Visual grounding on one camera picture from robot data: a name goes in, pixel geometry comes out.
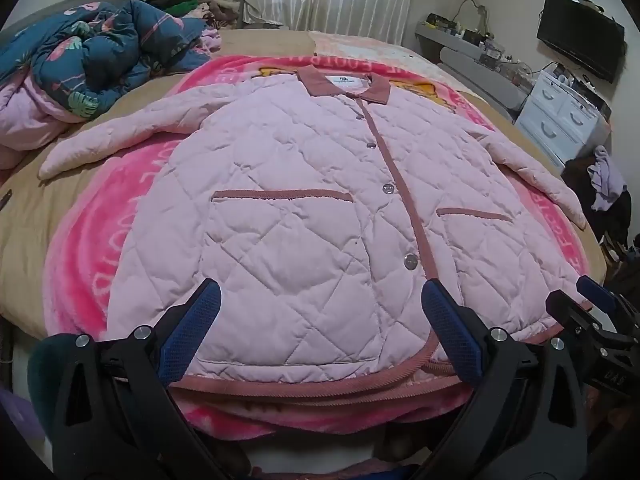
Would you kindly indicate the blue floral duvet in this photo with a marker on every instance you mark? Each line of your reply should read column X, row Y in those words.
column 100, row 55

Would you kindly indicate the black wall television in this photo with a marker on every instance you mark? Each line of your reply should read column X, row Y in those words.
column 580, row 35

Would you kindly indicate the grey desk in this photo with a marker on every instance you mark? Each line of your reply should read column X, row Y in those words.
column 475, row 70

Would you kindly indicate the clutter of small desk things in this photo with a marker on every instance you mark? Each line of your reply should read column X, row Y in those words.
column 490, row 50

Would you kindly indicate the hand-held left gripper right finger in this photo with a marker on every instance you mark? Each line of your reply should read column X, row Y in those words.
column 450, row 325

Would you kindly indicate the lilac cloth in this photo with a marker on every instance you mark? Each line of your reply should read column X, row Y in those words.
column 605, row 180

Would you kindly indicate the pile of clothes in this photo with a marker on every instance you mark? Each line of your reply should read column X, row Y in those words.
column 200, row 5

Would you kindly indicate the pale floral bedspread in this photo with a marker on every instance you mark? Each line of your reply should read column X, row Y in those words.
column 380, row 50

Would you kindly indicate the white drawer cabinet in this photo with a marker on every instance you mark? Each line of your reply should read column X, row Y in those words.
column 555, row 115

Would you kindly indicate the pink printed blanket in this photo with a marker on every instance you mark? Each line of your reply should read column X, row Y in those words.
column 100, row 240

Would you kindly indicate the pink quilted jacket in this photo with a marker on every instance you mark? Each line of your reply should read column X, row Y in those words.
column 300, row 210

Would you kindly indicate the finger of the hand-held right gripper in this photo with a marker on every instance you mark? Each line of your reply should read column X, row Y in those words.
column 570, row 310
column 595, row 290

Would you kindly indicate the dark clothes heap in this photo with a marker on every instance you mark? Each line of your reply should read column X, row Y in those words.
column 580, row 180

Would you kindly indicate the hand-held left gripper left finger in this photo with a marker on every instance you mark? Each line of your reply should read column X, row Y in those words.
column 192, row 330

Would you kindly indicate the purple cloth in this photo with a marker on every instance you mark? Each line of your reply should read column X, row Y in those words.
column 17, row 425

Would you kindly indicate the bed with tan sheet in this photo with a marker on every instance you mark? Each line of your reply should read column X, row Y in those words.
column 30, row 240

